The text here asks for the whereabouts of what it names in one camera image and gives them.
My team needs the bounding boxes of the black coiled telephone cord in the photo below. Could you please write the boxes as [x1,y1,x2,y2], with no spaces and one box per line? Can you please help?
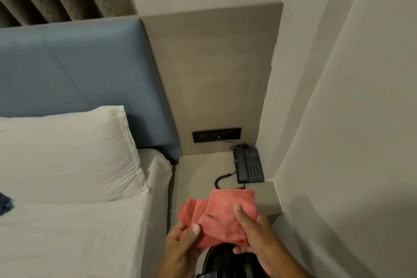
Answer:
[214,172,247,190]

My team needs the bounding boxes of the black round container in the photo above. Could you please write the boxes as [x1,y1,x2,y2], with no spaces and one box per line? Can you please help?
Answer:
[195,243,270,278]

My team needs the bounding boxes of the white pillow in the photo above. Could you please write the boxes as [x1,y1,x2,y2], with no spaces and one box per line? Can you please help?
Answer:
[0,105,149,205]

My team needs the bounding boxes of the blue padded headboard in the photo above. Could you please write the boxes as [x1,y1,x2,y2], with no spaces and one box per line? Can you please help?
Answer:
[0,15,182,162]

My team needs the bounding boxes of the red cleaning cloth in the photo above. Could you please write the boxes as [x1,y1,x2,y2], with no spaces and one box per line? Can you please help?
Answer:
[179,189,258,249]

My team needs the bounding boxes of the person's right hand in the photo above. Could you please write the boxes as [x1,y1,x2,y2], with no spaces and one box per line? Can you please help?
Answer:
[233,204,295,270]

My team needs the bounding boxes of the person's left hand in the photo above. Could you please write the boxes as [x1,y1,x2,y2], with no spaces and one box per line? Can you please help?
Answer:
[158,222,204,273]

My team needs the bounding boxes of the person's right forearm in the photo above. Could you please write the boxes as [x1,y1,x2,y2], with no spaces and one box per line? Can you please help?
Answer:
[268,256,314,278]

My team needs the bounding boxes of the black wall socket panel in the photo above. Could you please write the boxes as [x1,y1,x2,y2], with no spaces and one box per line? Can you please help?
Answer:
[192,127,242,144]

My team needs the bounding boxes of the dark blue cloth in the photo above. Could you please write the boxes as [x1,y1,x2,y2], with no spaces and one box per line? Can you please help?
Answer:
[0,191,14,217]

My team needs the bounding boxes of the grey wooden wall panel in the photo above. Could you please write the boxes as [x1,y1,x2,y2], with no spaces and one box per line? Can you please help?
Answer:
[140,1,284,158]

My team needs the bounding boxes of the thin black telephone cable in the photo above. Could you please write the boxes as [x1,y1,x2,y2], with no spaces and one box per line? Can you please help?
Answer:
[222,139,250,151]

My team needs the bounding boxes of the black telephone handset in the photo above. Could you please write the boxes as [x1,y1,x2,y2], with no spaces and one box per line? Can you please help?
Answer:
[234,147,249,183]

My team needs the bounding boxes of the person's left forearm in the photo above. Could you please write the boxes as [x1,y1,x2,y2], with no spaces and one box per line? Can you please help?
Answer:
[157,270,197,278]

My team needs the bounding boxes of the white bed with sheet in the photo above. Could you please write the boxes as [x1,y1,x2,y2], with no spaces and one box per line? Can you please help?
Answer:
[0,148,173,278]

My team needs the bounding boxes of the black desk telephone base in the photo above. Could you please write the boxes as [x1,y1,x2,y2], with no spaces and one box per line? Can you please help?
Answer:
[233,146,265,184]

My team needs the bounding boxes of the beige bedside table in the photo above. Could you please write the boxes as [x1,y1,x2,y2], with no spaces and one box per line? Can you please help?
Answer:
[169,151,283,233]

